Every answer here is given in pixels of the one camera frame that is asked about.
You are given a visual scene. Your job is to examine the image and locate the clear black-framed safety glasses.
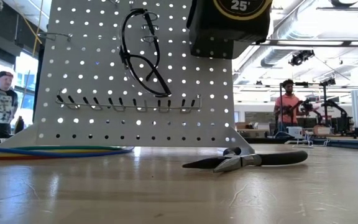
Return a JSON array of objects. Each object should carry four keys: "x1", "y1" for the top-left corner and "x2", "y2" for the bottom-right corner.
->
[{"x1": 119, "y1": 8, "x2": 173, "y2": 98}]

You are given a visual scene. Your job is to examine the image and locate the white perforated peg board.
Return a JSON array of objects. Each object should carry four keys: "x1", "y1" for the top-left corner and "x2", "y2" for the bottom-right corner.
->
[{"x1": 0, "y1": 0, "x2": 255, "y2": 155}]

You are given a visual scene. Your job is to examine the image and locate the yellow black tape measure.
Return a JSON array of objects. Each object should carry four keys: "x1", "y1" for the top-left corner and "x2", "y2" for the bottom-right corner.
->
[{"x1": 186, "y1": 0, "x2": 273, "y2": 44}]

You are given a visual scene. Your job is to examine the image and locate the black handled pliers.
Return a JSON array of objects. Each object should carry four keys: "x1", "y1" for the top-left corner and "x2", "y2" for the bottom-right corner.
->
[{"x1": 181, "y1": 147, "x2": 309, "y2": 174}]

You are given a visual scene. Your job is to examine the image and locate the background black robot arms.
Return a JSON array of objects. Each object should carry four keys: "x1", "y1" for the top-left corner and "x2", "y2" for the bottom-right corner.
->
[{"x1": 283, "y1": 98, "x2": 354, "y2": 134}]

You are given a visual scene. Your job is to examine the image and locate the dark bottle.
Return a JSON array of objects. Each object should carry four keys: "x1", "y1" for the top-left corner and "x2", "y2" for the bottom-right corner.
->
[{"x1": 13, "y1": 115, "x2": 25, "y2": 135}]

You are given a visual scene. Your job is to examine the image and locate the multi-prong wire hook rack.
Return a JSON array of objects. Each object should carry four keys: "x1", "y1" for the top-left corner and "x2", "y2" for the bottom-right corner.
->
[{"x1": 55, "y1": 90, "x2": 202, "y2": 113}]

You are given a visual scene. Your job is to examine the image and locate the double ring wire holder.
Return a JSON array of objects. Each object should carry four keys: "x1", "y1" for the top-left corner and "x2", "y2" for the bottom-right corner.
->
[{"x1": 140, "y1": 11, "x2": 160, "y2": 44}]

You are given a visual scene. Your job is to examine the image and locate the coloured wire bundle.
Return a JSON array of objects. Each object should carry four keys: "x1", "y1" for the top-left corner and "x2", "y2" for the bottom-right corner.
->
[{"x1": 0, "y1": 138, "x2": 135, "y2": 161}]

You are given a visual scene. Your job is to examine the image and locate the black ceiling camera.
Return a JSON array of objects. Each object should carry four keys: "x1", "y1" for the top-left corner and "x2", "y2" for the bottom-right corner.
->
[{"x1": 288, "y1": 49, "x2": 316, "y2": 67}]

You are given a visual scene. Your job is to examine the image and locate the black camera stand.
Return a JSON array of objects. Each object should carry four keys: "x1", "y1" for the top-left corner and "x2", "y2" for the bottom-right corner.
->
[{"x1": 318, "y1": 77, "x2": 337, "y2": 127}]

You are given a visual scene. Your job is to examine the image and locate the black upright post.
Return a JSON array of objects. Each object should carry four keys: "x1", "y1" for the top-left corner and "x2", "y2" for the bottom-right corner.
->
[{"x1": 32, "y1": 43, "x2": 45, "y2": 125}]

